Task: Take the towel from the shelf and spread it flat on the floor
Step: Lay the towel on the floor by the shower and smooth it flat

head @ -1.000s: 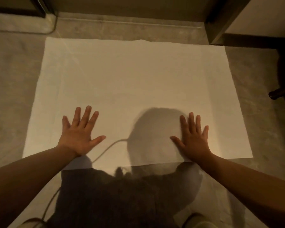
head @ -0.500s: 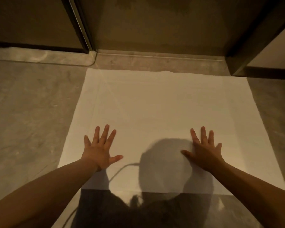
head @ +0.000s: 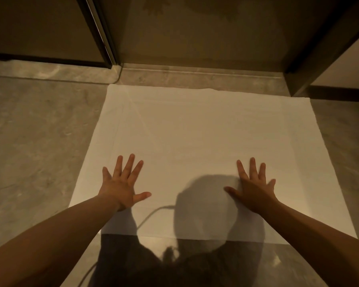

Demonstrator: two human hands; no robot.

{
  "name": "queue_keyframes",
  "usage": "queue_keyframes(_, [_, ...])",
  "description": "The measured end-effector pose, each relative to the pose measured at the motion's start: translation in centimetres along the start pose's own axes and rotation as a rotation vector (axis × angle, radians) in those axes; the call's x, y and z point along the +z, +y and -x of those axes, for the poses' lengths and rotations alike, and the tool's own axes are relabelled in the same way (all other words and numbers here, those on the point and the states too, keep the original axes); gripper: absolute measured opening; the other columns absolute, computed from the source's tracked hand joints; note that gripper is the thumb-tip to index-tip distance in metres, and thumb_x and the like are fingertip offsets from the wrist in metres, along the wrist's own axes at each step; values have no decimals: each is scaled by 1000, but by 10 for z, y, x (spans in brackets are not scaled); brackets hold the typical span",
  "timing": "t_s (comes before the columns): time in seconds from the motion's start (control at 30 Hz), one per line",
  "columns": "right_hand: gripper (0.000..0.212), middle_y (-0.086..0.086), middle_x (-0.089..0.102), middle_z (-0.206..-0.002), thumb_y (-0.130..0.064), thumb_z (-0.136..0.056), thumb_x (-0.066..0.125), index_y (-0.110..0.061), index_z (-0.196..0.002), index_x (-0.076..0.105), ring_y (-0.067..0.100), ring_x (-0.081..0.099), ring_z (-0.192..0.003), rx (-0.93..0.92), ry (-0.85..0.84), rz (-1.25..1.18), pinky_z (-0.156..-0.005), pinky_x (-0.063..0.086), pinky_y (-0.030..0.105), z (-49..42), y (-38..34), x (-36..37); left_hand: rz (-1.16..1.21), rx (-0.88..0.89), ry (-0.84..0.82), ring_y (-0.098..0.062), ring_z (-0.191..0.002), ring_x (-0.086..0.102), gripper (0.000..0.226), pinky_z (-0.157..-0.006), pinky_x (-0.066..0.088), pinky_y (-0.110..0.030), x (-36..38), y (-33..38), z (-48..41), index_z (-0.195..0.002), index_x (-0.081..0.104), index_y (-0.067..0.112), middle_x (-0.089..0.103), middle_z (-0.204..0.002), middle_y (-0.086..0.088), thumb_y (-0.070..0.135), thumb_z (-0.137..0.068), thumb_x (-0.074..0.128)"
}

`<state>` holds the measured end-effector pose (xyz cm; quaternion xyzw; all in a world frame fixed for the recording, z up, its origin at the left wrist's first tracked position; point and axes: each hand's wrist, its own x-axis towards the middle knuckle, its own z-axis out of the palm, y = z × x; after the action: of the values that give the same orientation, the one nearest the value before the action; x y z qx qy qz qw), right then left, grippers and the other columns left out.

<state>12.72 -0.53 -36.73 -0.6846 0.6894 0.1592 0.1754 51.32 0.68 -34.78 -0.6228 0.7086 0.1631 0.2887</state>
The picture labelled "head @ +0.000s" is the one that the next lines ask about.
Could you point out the person's left hand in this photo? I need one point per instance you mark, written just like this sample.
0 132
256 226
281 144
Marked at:
121 188

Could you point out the person's right hand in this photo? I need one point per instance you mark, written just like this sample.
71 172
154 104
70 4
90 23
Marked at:
252 194

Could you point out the white towel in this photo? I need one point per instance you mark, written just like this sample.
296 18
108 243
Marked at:
203 131

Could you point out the person's left forearm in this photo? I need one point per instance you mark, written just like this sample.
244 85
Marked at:
48 245

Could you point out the person's right forearm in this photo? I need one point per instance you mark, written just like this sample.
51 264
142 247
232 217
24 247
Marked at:
317 239

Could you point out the bronze glass door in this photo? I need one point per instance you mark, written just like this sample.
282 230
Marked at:
39 26
212 32

